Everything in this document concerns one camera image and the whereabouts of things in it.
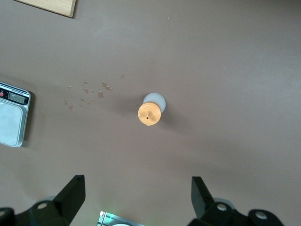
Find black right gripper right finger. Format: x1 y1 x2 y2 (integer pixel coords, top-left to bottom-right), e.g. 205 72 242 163
188 176 285 226

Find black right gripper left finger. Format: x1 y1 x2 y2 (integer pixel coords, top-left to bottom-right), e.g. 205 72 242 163
0 175 86 226

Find squeeze bottle with orange cap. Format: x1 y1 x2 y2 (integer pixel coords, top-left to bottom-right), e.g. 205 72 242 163
137 92 167 127

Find silver digital kitchen scale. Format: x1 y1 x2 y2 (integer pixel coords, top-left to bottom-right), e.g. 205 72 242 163
0 81 32 148

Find scattered liquid droplets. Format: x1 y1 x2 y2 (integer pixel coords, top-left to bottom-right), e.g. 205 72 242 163
64 74 125 111

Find wooden cutting board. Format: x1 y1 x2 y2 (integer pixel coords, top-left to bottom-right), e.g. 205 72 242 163
14 0 77 18

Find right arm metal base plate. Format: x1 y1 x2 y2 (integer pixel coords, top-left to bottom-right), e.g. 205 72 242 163
97 211 142 226

